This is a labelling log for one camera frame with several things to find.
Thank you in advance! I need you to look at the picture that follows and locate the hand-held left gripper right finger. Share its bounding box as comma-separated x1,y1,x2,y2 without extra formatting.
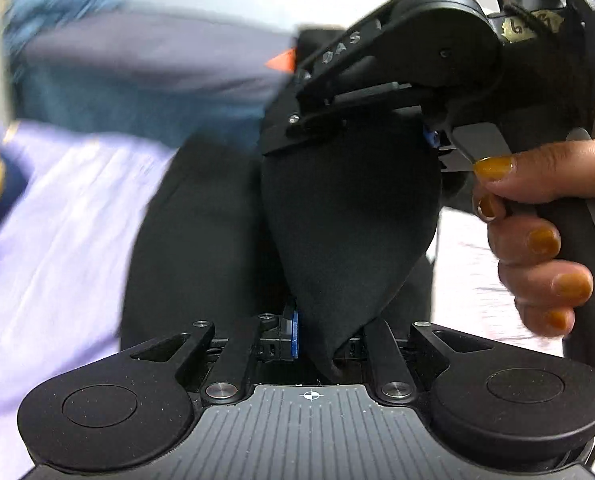
361,319,494,405

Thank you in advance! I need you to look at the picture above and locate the black jacket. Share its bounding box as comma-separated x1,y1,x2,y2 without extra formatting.
119,29,459,387

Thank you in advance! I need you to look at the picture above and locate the lavender bed sheet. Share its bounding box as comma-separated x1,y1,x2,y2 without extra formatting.
0,122,181,466

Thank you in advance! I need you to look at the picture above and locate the person's right hand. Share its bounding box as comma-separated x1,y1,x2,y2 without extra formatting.
471,135,595,337

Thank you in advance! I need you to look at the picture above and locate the orange tag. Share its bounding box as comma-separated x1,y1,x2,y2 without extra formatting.
266,49,297,74

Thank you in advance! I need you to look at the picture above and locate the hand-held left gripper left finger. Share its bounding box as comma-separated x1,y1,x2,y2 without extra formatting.
130,311,301,406

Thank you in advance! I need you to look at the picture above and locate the blue denim cloth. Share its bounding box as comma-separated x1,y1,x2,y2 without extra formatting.
2,0,291,148

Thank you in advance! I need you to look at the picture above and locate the grey cloth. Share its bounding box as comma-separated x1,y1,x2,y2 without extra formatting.
22,10,301,107

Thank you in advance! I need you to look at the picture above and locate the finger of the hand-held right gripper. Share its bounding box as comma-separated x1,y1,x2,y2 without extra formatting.
295,14,428,111
260,102,428,157

